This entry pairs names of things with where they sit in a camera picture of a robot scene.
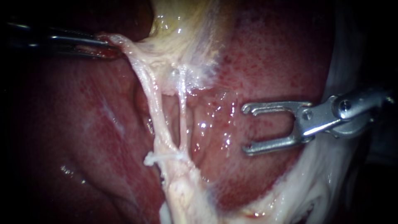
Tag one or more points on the left arm instrument jaw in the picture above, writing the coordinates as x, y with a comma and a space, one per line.
81, 52
74, 38

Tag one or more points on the right arm instrument jaw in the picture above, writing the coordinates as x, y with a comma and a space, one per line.
273, 107
273, 144

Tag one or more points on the right arm instrument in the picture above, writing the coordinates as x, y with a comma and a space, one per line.
345, 113

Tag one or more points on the gallbladder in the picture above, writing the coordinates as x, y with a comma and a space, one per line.
183, 34

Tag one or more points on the thin tube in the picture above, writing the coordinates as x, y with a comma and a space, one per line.
152, 93
183, 112

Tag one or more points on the white clip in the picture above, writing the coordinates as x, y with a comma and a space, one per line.
160, 158

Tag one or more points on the dark red liver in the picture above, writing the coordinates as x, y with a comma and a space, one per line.
267, 62

